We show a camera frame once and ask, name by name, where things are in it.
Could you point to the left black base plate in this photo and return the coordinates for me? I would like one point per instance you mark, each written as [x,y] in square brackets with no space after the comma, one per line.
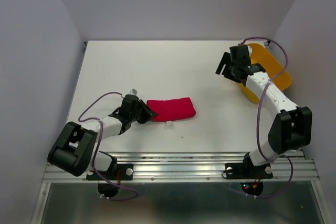
[119,172]

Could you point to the yellow plastic basket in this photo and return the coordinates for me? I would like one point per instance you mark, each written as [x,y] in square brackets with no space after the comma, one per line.
[262,56]

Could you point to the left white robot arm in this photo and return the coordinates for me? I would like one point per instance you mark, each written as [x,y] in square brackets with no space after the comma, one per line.
[76,149]

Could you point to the red t shirt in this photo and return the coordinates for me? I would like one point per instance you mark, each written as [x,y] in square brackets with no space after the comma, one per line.
[172,110]

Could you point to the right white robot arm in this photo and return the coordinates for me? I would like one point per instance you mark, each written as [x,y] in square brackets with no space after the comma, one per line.
[291,127]

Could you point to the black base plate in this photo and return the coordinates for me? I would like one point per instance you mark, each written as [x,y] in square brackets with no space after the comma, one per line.
[246,172]
[119,172]

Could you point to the aluminium rail frame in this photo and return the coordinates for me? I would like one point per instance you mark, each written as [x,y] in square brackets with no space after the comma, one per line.
[177,166]

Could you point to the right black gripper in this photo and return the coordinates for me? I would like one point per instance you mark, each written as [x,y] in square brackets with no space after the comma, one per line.
[226,59]

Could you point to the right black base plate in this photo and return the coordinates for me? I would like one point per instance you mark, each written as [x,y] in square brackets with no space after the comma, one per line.
[246,172]

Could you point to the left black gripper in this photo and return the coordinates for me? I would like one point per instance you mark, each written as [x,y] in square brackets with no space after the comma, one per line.
[148,114]

